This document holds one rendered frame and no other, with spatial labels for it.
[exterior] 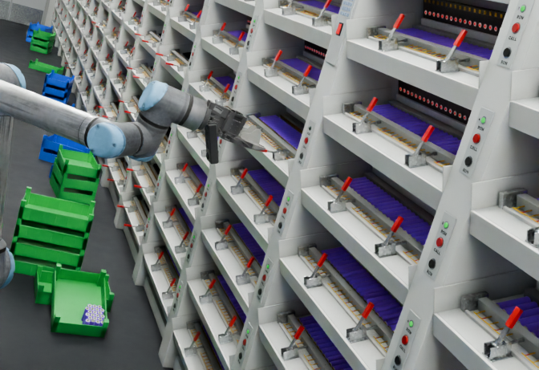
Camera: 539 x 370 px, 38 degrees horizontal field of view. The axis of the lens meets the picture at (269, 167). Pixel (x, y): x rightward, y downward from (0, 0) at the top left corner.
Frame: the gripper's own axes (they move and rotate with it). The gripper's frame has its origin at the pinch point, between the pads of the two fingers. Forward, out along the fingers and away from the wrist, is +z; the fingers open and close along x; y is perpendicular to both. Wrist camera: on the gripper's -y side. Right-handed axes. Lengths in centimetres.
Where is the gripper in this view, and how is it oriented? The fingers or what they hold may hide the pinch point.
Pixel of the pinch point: (259, 148)
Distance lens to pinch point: 223.0
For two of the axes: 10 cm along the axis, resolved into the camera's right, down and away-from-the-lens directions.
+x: -3.1, -3.0, 9.1
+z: 8.5, 3.4, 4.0
